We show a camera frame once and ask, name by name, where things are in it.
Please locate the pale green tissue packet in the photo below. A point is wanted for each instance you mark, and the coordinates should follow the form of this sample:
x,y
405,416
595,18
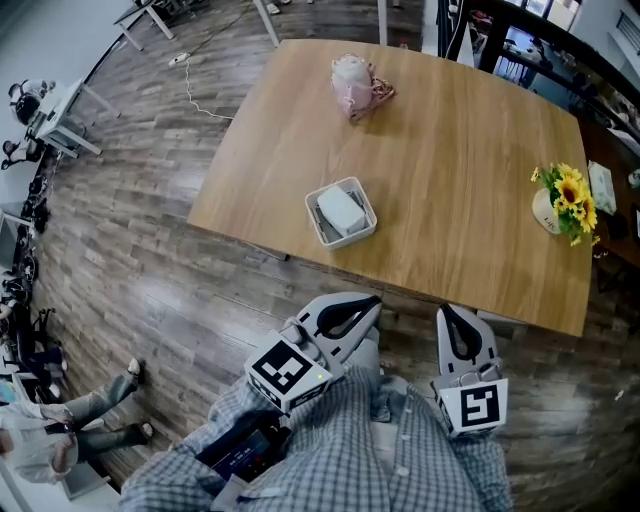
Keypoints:
x,y
602,187

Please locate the dark wooden desk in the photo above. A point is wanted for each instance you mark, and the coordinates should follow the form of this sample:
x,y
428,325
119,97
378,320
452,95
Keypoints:
x,y
607,240

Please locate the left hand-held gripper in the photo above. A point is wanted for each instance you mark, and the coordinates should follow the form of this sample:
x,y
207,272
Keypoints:
x,y
287,372

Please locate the black metal railing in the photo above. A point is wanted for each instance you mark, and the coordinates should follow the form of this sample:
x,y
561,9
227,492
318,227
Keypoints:
x,y
550,45

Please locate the black-topped desk with white legs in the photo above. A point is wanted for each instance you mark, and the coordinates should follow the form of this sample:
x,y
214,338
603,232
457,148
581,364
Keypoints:
x,y
140,17

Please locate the black and white headset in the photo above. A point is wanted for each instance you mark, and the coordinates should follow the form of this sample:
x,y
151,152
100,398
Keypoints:
x,y
25,102

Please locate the black chest-mounted screen device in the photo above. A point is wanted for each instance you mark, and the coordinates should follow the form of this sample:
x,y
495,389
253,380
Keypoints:
x,y
245,450

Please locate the black office chair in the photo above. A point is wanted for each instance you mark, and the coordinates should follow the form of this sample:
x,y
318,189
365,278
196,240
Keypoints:
x,y
27,350

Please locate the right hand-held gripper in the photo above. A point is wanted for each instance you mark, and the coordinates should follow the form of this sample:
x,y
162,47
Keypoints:
x,y
477,407

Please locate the small white side table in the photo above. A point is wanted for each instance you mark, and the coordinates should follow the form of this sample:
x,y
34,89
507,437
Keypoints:
x,y
60,117

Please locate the white-framed table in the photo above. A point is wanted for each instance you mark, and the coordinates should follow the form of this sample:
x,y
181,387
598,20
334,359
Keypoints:
x,y
270,25

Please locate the person's blue jeans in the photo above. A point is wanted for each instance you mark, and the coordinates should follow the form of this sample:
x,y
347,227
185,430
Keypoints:
x,y
370,360

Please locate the person's checked shirt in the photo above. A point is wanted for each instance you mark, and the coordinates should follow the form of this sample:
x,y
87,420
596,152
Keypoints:
x,y
340,450

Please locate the white square tray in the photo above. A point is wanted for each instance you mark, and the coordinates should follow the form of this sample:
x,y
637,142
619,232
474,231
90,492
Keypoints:
x,y
345,242

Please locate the sunflower bouquet in white pot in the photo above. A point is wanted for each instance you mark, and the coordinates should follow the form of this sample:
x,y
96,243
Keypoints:
x,y
570,200

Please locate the wooden table with white legs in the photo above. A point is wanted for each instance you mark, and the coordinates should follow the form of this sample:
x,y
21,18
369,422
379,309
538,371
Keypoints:
x,y
450,165

